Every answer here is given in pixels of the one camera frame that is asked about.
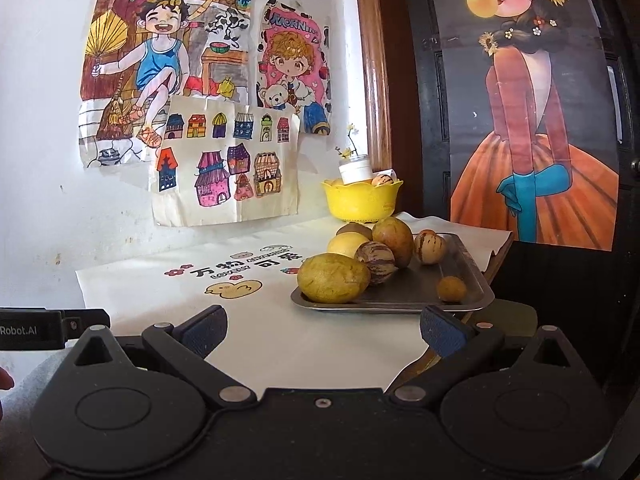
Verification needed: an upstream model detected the white printed tablecloth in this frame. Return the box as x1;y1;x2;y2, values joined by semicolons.
75;211;516;391

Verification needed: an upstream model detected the yellow plastic bowl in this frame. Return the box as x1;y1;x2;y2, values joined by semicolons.
321;178;404;225

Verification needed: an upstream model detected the green-yellow oval fruit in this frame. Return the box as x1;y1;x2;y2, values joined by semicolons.
297;253;372;305
371;216;415;269

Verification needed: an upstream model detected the wooden door frame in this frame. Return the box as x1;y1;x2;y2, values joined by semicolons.
352;0;396;173

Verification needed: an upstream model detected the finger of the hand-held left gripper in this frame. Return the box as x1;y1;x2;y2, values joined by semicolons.
61;308;112;343

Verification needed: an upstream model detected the girl in orange dress poster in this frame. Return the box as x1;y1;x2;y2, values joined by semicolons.
450;0;621;252

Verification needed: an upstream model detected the large yellow round fruit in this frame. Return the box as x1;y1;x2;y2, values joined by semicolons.
327;233;371;258

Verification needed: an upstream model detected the black door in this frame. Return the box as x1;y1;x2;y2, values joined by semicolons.
400;0;640;401

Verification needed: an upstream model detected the white jar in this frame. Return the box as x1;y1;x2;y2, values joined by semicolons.
338;155;373;186

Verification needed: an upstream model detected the small tan round fruit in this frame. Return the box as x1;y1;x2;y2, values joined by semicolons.
436;275;468;303

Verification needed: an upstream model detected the striped pepino melon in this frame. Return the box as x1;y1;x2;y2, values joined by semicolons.
413;229;447;265
354;241;399;286

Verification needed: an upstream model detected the metal tray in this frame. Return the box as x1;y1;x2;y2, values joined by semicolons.
291;231;496;315

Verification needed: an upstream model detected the yellow flower sprig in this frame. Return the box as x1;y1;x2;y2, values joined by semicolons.
335;122;362;162

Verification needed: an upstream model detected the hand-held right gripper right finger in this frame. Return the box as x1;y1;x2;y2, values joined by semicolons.
391;304;573;406

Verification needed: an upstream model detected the brown kiwi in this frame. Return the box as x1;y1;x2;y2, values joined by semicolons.
335;223;374;241

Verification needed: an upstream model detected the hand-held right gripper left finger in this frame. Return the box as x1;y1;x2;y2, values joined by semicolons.
65;304;258;408

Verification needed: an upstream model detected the child with teddy drawing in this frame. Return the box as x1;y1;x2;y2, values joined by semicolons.
255;0;333;136

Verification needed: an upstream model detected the boy with fan drawing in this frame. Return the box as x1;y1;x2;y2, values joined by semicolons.
77;0;253;168

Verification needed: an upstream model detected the coloured houses drawing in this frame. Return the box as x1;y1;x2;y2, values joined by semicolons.
148;96;302;228

